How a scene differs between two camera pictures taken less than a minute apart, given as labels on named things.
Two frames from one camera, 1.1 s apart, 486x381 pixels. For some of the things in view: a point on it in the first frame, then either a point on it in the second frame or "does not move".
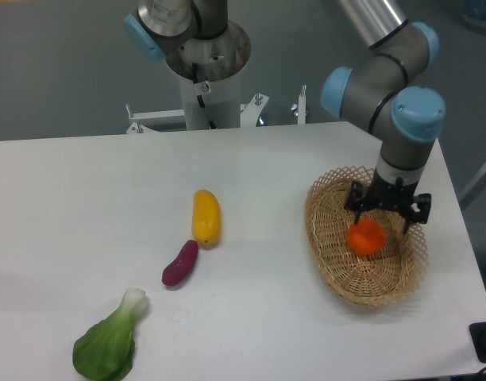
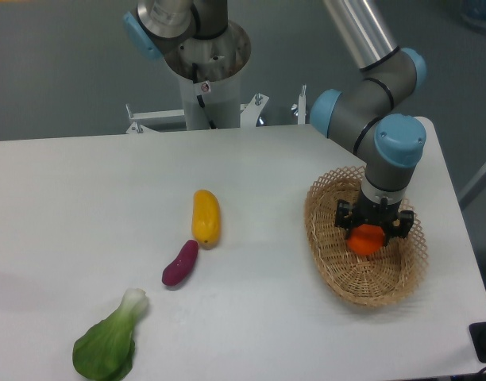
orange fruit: x=365 y=236 does not move
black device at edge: x=484 y=336 does not move
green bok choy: x=106 y=351 does not move
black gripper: x=395 y=196 -> x=382 y=214
